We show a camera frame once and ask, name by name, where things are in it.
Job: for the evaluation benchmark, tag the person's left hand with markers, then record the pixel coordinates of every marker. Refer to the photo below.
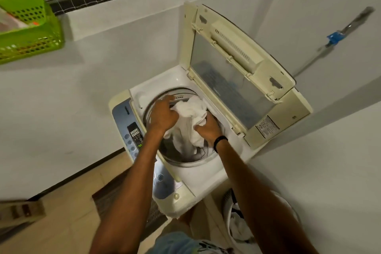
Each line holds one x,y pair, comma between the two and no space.
162,117

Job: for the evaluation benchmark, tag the person's right hand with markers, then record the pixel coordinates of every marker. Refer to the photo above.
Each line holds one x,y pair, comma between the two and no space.
211,131

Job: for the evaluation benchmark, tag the white and blue washing machine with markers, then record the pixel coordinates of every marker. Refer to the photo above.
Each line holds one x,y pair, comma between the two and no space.
238,90

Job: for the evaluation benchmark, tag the detergent powder packet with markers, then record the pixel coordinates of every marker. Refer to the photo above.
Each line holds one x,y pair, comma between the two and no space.
12,24

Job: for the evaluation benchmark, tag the person's left forearm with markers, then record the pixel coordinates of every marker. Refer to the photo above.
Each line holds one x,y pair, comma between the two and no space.
128,191

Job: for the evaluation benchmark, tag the person's right forearm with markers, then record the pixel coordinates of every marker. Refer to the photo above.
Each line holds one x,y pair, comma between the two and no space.
262,200

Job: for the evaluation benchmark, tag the white mesh laundry basket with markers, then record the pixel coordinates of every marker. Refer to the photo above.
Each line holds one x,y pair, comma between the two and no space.
285,203

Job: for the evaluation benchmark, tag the black wristband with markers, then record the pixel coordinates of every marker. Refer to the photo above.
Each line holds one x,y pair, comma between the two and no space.
220,140

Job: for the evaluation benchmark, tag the dark patterned floor mat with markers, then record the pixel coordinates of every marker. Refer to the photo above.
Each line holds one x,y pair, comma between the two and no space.
107,197

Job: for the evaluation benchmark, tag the colourful printed shirt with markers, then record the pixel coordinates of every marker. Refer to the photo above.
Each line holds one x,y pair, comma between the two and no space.
175,245

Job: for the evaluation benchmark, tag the green plastic basket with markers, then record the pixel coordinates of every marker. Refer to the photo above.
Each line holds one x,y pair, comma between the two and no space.
35,42

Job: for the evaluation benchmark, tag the metal water tap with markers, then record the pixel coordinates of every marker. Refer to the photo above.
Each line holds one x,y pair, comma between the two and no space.
357,21

